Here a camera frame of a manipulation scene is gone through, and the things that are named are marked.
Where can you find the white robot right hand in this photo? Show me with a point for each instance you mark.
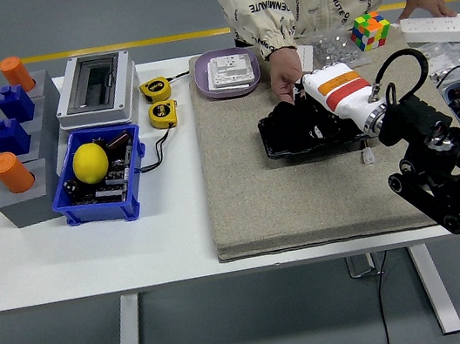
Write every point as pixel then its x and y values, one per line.
pixel 344 91

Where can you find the person's right hand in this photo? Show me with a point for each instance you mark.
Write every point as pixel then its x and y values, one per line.
pixel 286 72

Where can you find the person's left hand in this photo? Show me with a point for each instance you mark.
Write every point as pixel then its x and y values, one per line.
pixel 426 1

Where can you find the black glossy panel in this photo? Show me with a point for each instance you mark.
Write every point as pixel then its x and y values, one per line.
pixel 284 152

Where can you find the white power strip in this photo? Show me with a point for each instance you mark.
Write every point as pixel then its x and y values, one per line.
pixel 431 25

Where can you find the clear bag of metal nuts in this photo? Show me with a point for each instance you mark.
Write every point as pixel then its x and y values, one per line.
pixel 337 50

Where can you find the clear bags of small parts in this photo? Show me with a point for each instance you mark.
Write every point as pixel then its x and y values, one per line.
pixel 444 52

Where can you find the white socket plate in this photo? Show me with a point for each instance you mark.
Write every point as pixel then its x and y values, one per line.
pixel 230 70

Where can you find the colourful puzzle cube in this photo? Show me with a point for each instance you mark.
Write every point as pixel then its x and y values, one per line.
pixel 370 31

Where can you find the purple tray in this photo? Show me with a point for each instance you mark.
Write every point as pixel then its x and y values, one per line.
pixel 203 84

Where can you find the grey-brown mat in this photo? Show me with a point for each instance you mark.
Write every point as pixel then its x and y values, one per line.
pixel 307 212

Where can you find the yellow tape measure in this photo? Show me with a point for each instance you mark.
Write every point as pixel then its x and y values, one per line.
pixel 163 114
pixel 154 89

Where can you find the grey control box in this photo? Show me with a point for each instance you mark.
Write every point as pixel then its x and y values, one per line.
pixel 361 267

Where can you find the circuit boards pile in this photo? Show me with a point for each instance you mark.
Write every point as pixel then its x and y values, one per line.
pixel 117 173

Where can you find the yellow lemon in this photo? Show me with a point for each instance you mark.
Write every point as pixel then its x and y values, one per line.
pixel 90 163

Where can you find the white table leg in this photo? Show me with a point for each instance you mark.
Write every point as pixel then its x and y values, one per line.
pixel 128 343
pixel 437 291

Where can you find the blue plastic bin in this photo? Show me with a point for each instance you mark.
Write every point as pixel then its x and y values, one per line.
pixel 99 211

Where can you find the black round capacitor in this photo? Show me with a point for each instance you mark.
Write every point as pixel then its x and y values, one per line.
pixel 71 186

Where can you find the orange cylinder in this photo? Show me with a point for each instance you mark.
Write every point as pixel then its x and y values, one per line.
pixel 11 173
pixel 16 74

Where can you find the blue plastic block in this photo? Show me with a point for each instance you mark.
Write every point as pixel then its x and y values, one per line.
pixel 15 104
pixel 10 138

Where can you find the grey stepped block holder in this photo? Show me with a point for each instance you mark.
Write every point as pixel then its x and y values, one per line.
pixel 29 210

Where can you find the grey-white electrical enclosure box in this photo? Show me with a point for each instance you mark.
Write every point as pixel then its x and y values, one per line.
pixel 66 120

